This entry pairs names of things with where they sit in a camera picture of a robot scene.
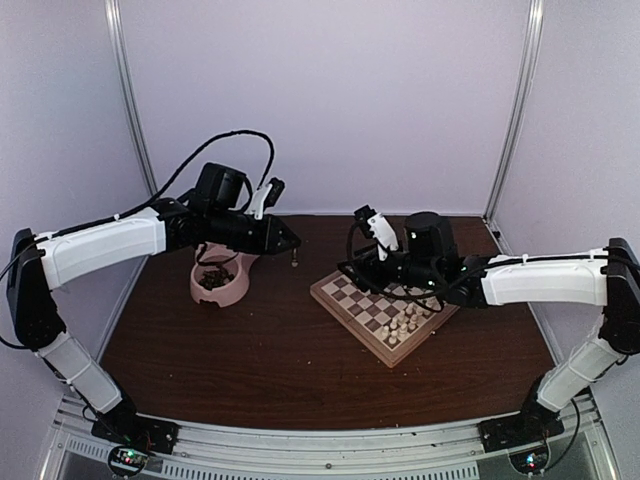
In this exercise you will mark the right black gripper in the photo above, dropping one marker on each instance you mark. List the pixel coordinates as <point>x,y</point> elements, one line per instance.
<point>369,270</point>

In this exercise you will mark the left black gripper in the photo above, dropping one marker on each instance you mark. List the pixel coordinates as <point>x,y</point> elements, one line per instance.
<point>274,226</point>

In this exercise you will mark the dark chess piece tall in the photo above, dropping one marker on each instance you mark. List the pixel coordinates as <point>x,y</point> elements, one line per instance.
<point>294,257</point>

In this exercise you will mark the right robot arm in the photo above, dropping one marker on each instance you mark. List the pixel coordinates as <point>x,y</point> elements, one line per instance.
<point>427,262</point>

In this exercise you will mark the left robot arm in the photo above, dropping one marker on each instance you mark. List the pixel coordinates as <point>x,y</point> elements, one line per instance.
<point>43,263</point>

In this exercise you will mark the wooden chess board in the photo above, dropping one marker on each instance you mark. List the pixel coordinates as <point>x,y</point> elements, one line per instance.
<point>363,315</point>

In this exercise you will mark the white chess pieces group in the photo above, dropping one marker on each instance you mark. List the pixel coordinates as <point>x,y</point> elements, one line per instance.
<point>406,319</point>

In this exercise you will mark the pile of dark chess pieces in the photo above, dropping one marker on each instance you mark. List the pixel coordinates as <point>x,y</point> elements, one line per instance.
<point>215,278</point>

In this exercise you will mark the right circuit board with LEDs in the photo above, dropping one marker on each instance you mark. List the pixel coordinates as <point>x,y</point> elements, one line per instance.
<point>530,462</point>

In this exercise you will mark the circuit board with leds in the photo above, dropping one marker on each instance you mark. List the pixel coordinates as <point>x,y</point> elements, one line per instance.
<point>530,462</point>
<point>127,459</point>

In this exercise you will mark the left circuit board with LEDs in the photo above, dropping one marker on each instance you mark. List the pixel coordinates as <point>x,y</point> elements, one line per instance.
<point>127,459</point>

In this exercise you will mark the pink double pet bowl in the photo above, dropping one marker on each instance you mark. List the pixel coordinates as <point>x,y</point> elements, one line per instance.
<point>210,255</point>

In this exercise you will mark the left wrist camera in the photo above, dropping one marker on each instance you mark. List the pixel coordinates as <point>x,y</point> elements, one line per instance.
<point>265,197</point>

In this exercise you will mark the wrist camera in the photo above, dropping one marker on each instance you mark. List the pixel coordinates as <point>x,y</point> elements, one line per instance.
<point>375,226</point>
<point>265,197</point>

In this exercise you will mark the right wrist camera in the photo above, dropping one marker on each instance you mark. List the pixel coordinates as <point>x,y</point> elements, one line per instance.
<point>375,226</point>

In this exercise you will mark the front aluminium rail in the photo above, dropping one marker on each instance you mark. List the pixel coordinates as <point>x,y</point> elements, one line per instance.
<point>445,451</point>

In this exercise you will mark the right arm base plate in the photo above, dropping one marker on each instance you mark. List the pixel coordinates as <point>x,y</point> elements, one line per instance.
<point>514,431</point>

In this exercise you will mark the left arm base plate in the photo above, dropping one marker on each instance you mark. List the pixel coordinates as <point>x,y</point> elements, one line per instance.
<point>142,433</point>

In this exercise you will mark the left aluminium frame post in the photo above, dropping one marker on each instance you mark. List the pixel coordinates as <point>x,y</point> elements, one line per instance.
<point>132,115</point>

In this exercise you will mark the aluminium frame post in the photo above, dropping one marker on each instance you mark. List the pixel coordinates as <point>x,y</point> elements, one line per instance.
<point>132,115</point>
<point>528,63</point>

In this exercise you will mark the right aluminium frame post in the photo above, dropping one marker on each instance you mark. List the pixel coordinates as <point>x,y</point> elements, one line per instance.
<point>528,63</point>

